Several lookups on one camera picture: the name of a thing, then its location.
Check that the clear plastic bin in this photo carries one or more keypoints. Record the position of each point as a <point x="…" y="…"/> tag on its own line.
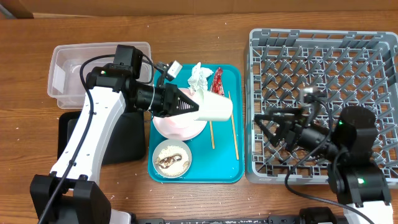
<point x="64" y="82"/>

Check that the grey bowl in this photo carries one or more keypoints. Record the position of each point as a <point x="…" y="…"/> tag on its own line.
<point x="164" y="144"/>

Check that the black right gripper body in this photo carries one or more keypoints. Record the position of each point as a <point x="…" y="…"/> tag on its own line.
<point x="298" y="126"/>

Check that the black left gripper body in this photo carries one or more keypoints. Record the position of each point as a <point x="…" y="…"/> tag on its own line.
<point x="163" y="98"/>

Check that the grey dishwasher rack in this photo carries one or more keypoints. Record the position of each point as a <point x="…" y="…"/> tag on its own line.
<point x="352" y="68"/>

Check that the white paper cup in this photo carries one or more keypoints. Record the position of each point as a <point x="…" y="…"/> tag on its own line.
<point x="212" y="107"/>

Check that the teal plastic tray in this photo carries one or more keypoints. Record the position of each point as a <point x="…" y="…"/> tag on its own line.
<point x="209" y="165"/>

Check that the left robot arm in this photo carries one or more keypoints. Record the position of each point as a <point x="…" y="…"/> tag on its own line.
<point x="70" y="193"/>

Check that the black food waste tray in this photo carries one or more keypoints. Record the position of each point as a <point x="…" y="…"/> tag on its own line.
<point x="127" y="141"/>

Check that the white napkin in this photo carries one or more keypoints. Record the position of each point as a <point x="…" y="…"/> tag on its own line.
<point x="199" y="78"/>

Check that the red snack wrapper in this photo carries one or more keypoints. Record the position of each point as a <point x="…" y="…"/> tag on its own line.
<point x="217" y="85"/>

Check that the rice food scraps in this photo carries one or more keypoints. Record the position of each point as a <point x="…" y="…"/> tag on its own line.
<point x="173" y="161"/>

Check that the pink plate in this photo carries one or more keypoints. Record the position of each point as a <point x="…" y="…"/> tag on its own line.
<point x="180" y="127"/>

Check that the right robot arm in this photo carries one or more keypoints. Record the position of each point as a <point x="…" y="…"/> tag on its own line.
<point x="362" y="192"/>

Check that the wooden chopstick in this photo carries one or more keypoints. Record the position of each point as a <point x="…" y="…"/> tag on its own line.
<point x="234" y="131"/>
<point x="212" y="135"/>

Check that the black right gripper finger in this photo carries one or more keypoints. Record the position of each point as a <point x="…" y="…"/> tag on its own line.
<point x="283" y="112"/>
<point x="273" y="137"/>

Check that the black bar at table edge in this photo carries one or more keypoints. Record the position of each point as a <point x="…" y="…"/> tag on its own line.
<point x="271" y="219"/>

